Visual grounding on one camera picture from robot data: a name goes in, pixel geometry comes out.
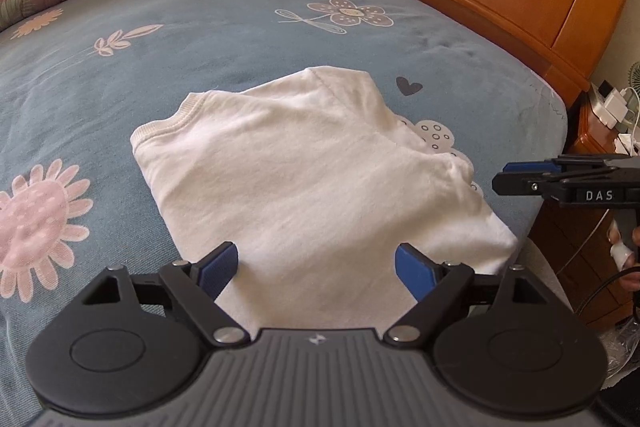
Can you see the blue floral bed sheet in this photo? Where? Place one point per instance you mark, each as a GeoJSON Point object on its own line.
{"type": "Point", "coordinates": [150, 67]}

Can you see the person's right hand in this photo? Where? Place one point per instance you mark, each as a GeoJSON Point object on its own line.
{"type": "Point", "coordinates": [622, 252]}

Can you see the wooden nightstand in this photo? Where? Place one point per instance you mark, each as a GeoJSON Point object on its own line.
{"type": "Point", "coordinates": [575, 247]}

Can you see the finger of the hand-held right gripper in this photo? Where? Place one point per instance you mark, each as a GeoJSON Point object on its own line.
{"type": "Point", "coordinates": [520, 184]}
{"type": "Point", "coordinates": [527, 168]}

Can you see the white power adapter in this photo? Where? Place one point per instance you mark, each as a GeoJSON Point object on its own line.
{"type": "Point", "coordinates": [629, 143]}
{"type": "Point", "coordinates": [612, 104]}

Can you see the white desk fan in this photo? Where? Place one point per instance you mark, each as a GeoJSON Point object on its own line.
{"type": "Point", "coordinates": [635, 82]}

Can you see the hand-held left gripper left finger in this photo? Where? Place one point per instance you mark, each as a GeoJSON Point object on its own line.
{"type": "Point", "coordinates": [220, 264]}

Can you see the clear plastic bag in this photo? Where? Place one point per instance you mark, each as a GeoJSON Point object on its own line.
{"type": "Point", "coordinates": [624, 347]}

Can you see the white printed sweatshirt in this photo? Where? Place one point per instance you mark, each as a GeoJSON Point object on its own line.
{"type": "Point", "coordinates": [320, 187]}

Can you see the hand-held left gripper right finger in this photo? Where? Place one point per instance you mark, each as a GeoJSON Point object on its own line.
{"type": "Point", "coordinates": [412, 269]}

